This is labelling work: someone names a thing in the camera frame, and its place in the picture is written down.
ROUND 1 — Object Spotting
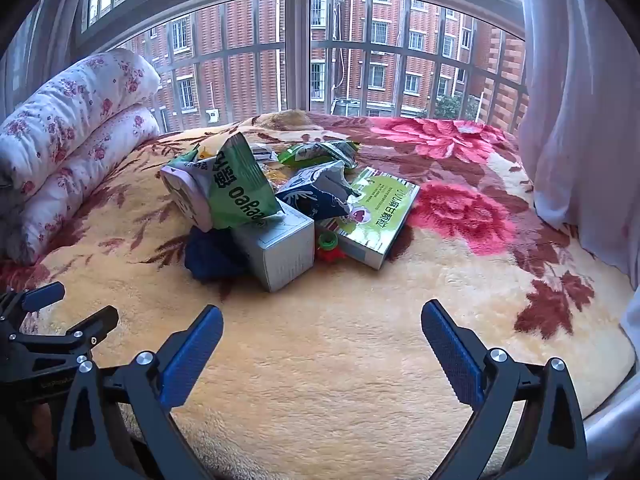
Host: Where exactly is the floral plush blanket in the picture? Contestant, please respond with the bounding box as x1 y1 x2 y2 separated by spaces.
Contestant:
0 110 640 480

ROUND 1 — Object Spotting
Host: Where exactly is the red green plastic toy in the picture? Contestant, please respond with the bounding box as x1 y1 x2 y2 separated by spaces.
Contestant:
315 230 348 262

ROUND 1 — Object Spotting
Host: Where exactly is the grey curtain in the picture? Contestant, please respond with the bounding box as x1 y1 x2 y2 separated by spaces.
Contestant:
0 0 96 126

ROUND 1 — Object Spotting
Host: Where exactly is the dark blue cloth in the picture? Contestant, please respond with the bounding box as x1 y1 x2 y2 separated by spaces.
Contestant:
184 227 251 282

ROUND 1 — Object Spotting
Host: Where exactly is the small green snack bag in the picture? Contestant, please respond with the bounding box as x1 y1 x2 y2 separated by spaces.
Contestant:
277 140 360 170

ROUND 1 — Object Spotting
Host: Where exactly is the large green snack bag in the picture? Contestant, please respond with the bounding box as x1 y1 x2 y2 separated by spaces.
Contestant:
167 132 283 233

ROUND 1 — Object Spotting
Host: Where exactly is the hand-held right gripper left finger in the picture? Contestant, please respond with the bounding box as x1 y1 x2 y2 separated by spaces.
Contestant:
56 304 224 480

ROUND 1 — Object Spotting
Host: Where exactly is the white sheer curtain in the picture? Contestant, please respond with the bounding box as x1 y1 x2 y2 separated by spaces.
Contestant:
515 0 640 291

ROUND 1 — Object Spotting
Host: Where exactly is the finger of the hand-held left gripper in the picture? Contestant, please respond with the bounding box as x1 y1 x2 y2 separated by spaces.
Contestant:
0 281 67 328
0 305 121 383

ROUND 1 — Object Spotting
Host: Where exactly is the blue snack bag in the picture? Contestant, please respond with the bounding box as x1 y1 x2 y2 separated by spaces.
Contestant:
275 160 353 222

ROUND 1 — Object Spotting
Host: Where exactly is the green medicine box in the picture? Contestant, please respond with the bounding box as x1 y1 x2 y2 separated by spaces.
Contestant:
332 166 421 270

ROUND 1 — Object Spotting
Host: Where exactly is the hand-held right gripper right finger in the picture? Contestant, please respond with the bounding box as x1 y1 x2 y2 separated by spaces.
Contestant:
421 299 588 480

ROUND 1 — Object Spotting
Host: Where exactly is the folded floral quilt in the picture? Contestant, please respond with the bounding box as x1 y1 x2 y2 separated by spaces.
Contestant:
0 49 162 266

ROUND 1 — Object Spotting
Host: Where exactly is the grey white carton box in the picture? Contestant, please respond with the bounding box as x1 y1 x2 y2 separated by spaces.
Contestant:
231 202 316 293

